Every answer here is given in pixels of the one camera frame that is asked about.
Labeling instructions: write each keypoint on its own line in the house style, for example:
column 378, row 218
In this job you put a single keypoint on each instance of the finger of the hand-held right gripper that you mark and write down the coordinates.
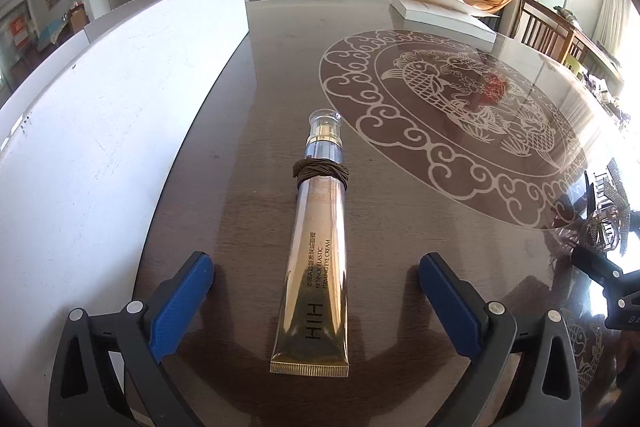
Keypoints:
column 590, row 194
column 597, row 268

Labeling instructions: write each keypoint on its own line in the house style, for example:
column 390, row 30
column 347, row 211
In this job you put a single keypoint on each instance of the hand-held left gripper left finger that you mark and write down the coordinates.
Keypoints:
column 177, row 307

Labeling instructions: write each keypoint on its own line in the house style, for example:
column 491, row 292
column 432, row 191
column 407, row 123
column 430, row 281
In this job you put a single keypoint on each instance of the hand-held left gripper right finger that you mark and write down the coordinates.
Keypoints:
column 450, row 307

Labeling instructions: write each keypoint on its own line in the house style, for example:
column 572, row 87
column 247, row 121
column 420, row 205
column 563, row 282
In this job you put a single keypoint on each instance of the gold cream tube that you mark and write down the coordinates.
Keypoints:
column 315, row 282

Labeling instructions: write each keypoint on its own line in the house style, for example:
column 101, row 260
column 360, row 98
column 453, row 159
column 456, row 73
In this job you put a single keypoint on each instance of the white foam board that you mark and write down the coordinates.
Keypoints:
column 125, row 107

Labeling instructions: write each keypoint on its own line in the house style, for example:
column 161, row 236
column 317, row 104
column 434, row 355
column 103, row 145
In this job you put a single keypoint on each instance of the cluttered wooden sideboard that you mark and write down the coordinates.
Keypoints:
column 602, row 87

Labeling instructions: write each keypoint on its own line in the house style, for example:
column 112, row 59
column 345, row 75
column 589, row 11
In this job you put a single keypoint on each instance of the wooden chair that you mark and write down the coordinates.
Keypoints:
column 542, row 24

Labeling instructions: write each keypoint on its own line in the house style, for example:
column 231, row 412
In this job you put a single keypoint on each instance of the white flat box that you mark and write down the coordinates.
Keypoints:
column 445, row 17

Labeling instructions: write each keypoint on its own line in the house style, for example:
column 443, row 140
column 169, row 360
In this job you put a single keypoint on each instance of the red door poster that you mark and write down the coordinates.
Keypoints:
column 20, row 31

